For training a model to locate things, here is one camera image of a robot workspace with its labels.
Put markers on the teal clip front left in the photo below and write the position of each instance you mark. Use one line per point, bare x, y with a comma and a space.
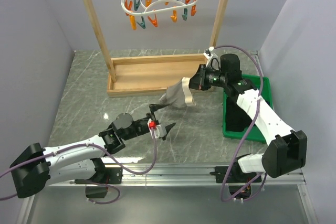
142, 23

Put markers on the yellow clip inner left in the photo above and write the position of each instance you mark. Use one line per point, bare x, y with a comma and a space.
148, 3

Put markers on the wooden hanging rack frame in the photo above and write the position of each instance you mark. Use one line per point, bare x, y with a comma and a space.
146, 75

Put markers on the yellow clip front left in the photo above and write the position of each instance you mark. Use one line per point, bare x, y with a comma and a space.
133, 22

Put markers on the green plastic bin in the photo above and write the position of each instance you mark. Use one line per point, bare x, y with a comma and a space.
255, 134

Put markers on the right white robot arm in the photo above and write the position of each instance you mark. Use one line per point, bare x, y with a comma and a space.
286, 148

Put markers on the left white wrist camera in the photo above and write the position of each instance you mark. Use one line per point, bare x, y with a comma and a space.
157, 131

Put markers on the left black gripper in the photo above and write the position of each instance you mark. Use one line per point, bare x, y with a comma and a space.
154, 107

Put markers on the teal clip back left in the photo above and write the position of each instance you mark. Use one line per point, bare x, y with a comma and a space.
136, 4

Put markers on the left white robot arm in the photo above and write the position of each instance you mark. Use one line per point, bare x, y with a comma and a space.
37, 167

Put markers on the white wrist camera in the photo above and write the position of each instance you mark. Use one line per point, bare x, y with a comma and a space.
212, 58
157, 131

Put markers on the black garment in bin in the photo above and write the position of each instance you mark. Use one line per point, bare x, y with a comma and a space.
236, 119

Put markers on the taupe underwear beige waistband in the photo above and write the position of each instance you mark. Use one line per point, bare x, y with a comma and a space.
178, 95

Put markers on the yellow clip front right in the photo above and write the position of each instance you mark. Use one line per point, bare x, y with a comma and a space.
174, 16

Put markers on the teal clip front right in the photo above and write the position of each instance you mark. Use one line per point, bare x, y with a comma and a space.
185, 14

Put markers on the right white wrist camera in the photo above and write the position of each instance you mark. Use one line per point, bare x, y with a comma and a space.
212, 58

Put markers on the aluminium mounting rail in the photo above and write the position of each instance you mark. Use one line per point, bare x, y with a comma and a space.
174, 193

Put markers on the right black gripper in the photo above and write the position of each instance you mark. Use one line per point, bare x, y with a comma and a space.
198, 81

